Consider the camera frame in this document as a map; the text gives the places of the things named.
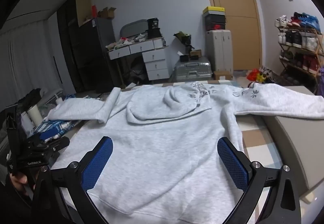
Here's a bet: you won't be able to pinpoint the white drawer desk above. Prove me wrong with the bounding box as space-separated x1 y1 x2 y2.
108 38 169 81

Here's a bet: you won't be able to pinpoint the desk clutter pile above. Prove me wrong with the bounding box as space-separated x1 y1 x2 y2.
106 33 147 50

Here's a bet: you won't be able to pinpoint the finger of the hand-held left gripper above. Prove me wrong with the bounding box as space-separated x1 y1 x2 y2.
27 129 62 146
38 136 70 156

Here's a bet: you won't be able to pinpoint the white curtain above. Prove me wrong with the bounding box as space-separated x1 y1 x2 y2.
0 21 64 110

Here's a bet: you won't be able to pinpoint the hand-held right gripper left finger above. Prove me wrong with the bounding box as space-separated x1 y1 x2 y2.
32 136 113 224

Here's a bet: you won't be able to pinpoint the black shoe box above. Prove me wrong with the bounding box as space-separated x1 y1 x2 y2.
205 13 226 31

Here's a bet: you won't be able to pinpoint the red yellow toy pile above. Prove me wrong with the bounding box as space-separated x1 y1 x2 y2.
247 67 276 85

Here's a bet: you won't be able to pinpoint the light grey hoodie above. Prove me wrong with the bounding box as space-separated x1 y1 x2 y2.
48 82 324 224

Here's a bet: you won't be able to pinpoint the yellow lidded shoe box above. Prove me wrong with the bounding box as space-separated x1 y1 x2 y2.
202 6 226 15

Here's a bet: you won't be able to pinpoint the white cylinder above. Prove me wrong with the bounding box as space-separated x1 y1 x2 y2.
27 105 43 126

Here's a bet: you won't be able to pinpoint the person's left hand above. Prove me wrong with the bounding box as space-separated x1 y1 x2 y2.
9 173 33 198

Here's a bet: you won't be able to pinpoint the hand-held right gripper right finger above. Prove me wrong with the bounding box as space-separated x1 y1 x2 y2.
217 137 302 224

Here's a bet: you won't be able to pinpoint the grey arched mirror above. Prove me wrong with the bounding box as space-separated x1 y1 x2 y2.
120 19 148 39

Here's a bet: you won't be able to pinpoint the white upright suitcase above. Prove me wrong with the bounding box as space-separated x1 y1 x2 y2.
205 30 233 79

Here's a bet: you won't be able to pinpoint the black wrapped bouquet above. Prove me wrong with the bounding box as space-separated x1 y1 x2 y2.
173 32 193 53

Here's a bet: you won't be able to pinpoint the open cardboard boxes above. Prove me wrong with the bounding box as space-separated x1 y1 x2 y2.
98 7 117 20

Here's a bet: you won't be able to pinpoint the silver suitcase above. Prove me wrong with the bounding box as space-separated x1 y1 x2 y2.
175 58 212 83

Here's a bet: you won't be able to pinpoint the large cardboard sheet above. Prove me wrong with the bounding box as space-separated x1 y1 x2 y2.
75 0 92 27

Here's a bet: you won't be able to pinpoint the wooden shoe rack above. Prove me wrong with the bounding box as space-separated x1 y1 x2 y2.
275 11 324 93

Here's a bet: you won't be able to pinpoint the blue plaid shirt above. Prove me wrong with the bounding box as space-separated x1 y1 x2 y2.
34 94 92 141

